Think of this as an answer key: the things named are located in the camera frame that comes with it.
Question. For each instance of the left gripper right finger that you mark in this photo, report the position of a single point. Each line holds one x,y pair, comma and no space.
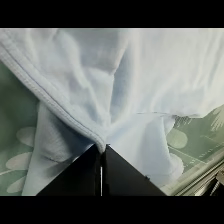
126,176

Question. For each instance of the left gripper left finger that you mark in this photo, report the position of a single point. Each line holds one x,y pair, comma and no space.
81,176

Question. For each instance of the light blue T-shirt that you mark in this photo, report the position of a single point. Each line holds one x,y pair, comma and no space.
133,83

